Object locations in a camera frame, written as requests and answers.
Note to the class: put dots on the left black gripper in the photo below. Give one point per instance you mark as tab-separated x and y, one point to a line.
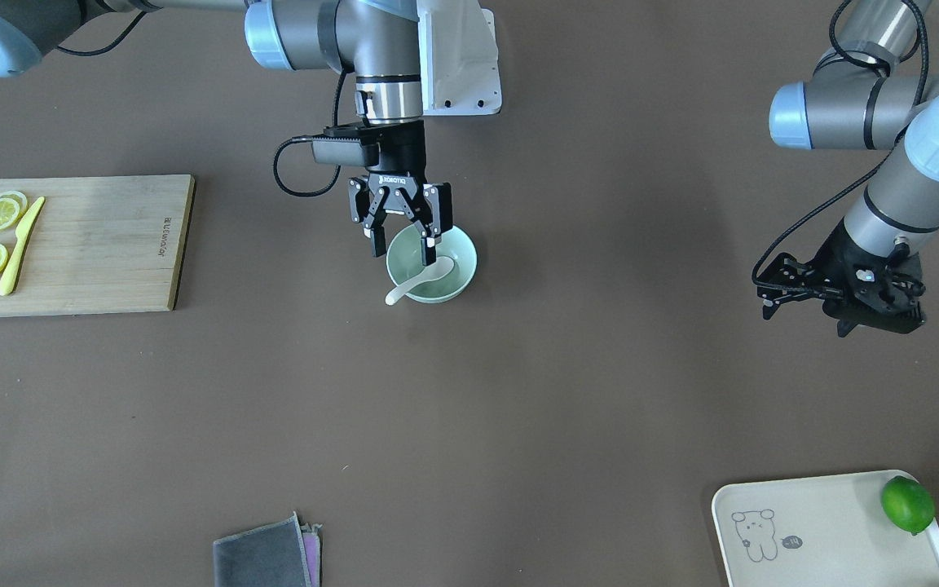
831	259

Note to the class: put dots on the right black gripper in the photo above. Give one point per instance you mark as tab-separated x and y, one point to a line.
401	155

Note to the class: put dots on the mint green bowl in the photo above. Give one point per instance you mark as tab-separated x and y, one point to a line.
456	261

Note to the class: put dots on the white ceramic spoon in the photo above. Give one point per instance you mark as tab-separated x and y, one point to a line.
433	272

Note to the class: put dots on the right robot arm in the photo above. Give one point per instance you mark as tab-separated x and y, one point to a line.
377	42

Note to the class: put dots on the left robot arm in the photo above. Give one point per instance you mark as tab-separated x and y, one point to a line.
870	90

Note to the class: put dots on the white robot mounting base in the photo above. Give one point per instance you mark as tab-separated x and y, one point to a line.
459	59

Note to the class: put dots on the green lime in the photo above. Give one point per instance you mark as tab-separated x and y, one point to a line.
907	504

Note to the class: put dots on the cream rabbit print tray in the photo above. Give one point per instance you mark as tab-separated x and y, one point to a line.
826	530

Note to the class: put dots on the bamboo cutting board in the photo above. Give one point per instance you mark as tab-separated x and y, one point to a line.
101	245

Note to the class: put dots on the folded grey cloth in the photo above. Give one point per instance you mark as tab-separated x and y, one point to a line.
288	553

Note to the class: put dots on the yellow plastic knife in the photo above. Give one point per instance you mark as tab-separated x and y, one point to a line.
11	272

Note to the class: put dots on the upper lemon slice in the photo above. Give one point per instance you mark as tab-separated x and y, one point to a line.
13	206

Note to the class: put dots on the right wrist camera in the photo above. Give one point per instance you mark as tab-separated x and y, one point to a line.
349	144

